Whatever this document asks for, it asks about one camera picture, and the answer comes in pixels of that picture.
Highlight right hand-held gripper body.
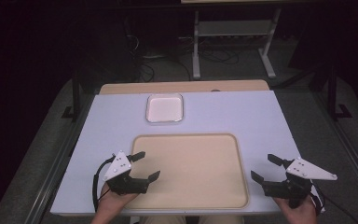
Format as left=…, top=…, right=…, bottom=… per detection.
left=261, top=157, right=338, bottom=210

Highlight white square dish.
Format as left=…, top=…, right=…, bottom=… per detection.
left=145, top=92, right=185, bottom=124

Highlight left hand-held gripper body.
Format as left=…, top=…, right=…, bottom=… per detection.
left=103, top=150, right=150, bottom=196

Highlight person's right hand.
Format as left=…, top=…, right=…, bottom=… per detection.
left=272, top=194, right=319, bottom=224

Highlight white foam board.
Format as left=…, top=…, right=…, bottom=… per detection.
left=49, top=90, right=326, bottom=217

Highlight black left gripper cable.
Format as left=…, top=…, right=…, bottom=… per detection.
left=91, top=155, right=116, bottom=213

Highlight person's left hand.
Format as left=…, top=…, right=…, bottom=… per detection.
left=97, top=182, right=139, bottom=222

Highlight white metal stand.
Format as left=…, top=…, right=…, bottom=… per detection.
left=191, top=7, right=282, bottom=80

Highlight beige plastic tray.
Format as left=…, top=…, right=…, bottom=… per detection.
left=124, top=133, right=250, bottom=211

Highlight black metal stand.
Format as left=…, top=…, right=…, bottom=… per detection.
left=326, top=63, right=353, bottom=121
left=61, top=68, right=82, bottom=122

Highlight black floor cables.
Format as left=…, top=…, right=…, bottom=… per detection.
left=124, top=18, right=241, bottom=83

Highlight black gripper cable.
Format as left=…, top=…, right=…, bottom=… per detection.
left=309, top=179, right=358, bottom=224
left=91, top=155, right=116, bottom=213

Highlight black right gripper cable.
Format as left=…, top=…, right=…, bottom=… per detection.
left=309, top=179, right=358, bottom=224

